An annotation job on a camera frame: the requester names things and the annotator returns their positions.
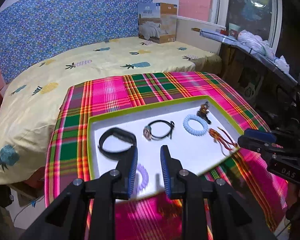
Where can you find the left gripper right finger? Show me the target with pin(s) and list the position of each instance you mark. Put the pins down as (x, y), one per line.
(173, 175)

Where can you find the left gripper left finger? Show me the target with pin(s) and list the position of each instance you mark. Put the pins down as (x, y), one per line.
(123, 189)

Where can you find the green shallow cardboard tray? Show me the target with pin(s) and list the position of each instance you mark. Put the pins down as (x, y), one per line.
(160, 124)

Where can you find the black fitness band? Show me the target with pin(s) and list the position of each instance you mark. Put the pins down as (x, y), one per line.
(115, 143)

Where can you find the blue floral headboard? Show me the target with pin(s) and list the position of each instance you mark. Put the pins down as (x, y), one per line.
(34, 30)

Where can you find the window frame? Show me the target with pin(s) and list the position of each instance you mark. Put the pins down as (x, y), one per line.
(260, 17)

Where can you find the red knot tassel charm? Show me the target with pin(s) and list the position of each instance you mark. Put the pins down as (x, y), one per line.
(225, 141)

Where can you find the yellow pineapple bed sheet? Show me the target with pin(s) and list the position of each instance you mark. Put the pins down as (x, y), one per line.
(32, 101)

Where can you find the pink plaid tablecloth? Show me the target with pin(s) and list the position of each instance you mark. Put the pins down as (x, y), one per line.
(158, 217)

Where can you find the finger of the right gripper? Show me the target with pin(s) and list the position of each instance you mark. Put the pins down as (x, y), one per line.
(252, 144)
(261, 136)

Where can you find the white crumpled cloth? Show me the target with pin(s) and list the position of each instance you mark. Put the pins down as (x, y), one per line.
(256, 43)

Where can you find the bedding set cardboard box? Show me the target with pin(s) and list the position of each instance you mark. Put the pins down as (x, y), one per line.
(157, 22)

